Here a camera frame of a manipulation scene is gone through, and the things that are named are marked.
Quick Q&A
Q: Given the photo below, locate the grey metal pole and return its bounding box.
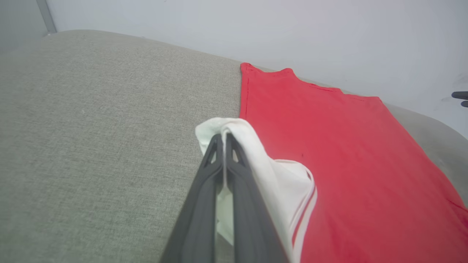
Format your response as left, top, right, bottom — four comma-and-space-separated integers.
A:
36, 0, 57, 35

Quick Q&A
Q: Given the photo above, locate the red white basketball jersey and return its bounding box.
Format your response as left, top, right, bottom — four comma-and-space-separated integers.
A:
195, 62, 468, 263

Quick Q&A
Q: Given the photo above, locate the grey fabric sofa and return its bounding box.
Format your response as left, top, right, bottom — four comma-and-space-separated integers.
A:
0, 29, 468, 263

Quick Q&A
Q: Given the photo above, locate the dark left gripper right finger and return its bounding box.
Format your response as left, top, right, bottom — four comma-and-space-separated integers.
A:
225, 132, 290, 263

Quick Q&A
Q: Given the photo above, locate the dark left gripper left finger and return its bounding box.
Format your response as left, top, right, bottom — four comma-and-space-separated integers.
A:
159, 133, 224, 263

